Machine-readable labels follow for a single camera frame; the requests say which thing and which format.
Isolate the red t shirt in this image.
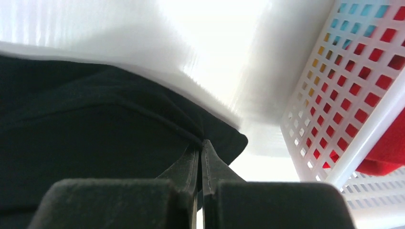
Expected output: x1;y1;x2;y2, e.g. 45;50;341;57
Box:
307;6;405;177

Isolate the black t shirt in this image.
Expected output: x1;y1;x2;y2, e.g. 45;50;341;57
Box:
0;56;248;229

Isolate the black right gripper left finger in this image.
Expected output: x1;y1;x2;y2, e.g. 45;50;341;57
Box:
29;146;199;229

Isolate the white plastic laundry basket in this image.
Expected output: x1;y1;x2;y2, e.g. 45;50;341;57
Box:
281;0;405;229

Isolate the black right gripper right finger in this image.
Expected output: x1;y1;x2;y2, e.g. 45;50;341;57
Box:
201;140;354;229

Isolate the light blue t shirt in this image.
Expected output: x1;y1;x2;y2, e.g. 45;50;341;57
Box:
330;1;390;50

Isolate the yellow t shirt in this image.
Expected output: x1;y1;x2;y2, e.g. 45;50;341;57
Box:
299;32;345;109

